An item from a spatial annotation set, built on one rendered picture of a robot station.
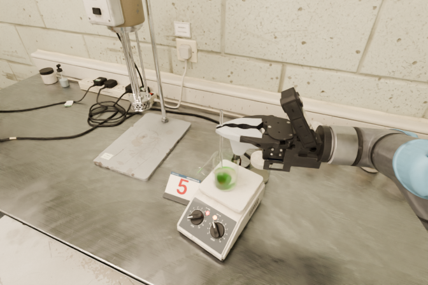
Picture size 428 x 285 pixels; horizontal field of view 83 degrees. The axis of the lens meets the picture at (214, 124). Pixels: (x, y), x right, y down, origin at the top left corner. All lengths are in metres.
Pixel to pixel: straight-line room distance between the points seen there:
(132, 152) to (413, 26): 0.88
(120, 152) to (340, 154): 0.63
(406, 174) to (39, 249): 0.72
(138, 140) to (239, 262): 0.50
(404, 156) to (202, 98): 0.73
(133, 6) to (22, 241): 0.60
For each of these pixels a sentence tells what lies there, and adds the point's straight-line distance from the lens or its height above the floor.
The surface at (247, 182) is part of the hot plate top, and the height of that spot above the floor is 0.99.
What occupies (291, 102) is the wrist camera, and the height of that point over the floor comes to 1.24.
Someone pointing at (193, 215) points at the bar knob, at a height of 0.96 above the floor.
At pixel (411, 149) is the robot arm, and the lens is 0.43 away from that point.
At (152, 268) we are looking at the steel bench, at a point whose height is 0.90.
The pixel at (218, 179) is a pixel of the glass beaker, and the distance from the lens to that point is 0.56.
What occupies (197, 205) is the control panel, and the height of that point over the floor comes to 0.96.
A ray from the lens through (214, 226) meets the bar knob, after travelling 0.56.
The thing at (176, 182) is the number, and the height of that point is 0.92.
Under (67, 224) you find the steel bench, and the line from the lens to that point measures 0.73.
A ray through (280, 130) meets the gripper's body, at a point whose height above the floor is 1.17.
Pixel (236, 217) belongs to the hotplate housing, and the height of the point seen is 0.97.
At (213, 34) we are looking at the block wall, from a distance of 0.92.
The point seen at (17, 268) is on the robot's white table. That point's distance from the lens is 0.72.
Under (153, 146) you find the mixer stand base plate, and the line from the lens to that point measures 0.83.
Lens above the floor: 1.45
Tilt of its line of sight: 36 degrees down
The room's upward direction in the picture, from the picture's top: straight up
